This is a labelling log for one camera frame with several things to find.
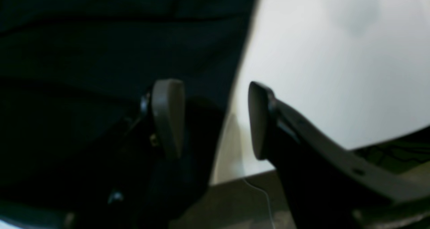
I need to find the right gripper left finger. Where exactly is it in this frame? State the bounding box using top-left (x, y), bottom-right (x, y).
top-left (107, 79), bottom-right (185, 229)

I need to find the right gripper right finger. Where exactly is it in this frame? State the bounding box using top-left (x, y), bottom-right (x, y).
top-left (248, 81), bottom-right (429, 229)

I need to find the black T-shirt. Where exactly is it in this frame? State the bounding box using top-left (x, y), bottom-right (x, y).
top-left (1, 0), bottom-right (256, 219)

